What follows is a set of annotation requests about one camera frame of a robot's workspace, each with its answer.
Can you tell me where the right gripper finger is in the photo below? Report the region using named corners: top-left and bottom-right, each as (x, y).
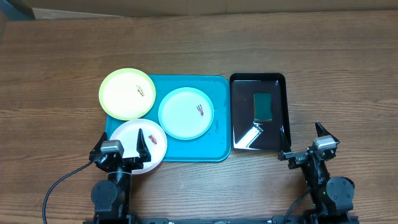
top-left (315, 121), bottom-right (340, 144)
top-left (280, 128), bottom-right (292, 154)

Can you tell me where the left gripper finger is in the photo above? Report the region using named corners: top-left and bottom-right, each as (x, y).
top-left (136, 128), bottom-right (151, 162)
top-left (91, 132), bottom-right (108, 153)

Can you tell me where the white pink plate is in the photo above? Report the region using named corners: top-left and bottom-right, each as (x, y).
top-left (110, 119), bottom-right (167, 175)

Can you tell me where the green and yellow sponge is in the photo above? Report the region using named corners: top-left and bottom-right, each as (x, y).
top-left (254, 93), bottom-right (272, 122)

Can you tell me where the yellow-green plate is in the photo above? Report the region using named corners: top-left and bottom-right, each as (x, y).
top-left (98, 68), bottom-right (156, 121)

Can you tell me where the light blue plate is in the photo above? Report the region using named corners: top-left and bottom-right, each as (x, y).
top-left (158, 87), bottom-right (214, 141)

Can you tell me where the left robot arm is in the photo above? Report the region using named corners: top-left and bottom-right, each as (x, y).
top-left (89, 129), bottom-right (151, 224)

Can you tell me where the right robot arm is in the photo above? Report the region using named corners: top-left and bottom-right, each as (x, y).
top-left (278, 121), bottom-right (359, 223)

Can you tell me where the black water tray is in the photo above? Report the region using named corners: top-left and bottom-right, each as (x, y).
top-left (229, 73), bottom-right (291, 152)

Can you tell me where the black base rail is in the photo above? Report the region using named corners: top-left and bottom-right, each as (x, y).
top-left (83, 214), bottom-right (360, 224)

